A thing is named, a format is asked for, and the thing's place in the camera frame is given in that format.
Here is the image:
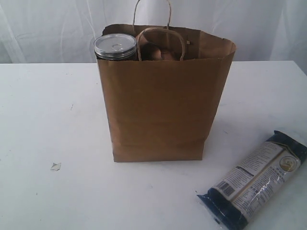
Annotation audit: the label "brown paper shopping bag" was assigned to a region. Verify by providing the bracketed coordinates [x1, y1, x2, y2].
[97, 0, 237, 163]

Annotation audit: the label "dark can with pull-tab lid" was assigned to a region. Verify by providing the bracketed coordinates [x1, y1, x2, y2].
[94, 34, 137, 61]

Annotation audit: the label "long noodle package black ends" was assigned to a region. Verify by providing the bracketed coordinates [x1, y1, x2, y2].
[198, 130, 307, 230]

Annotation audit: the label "brown pouch with orange label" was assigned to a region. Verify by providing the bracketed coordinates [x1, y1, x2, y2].
[135, 35, 180, 61]

